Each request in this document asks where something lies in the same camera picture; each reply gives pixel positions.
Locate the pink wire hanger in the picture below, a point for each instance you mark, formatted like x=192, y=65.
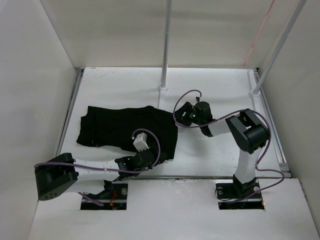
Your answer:
x=259, y=33

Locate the black trousers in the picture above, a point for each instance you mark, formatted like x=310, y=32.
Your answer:
x=114, y=127

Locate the left white rack foot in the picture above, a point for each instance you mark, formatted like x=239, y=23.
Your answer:
x=162, y=96

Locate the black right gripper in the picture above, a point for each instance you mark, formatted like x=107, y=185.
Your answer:
x=187, y=108

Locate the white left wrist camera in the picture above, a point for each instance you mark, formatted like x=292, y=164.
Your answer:
x=140, y=142

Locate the white rack foot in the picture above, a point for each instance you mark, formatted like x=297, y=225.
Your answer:
x=162, y=96
x=255, y=97

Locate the aluminium table edge rail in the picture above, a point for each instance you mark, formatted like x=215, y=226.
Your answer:
x=73, y=96

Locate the left grey rack pole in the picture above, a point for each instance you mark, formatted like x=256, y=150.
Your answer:
x=163, y=84

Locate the grey rack pole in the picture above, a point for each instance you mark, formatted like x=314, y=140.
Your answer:
x=280, y=43
x=163, y=84

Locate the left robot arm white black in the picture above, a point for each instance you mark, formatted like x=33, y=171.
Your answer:
x=64, y=173

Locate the right grey rack pole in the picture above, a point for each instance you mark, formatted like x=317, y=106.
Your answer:
x=280, y=43

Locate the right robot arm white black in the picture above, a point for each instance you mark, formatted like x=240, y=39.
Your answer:
x=249, y=133

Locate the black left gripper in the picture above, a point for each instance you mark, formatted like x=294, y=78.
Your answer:
x=155, y=157

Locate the right white rack foot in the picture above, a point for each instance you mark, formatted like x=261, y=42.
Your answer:
x=255, y=97

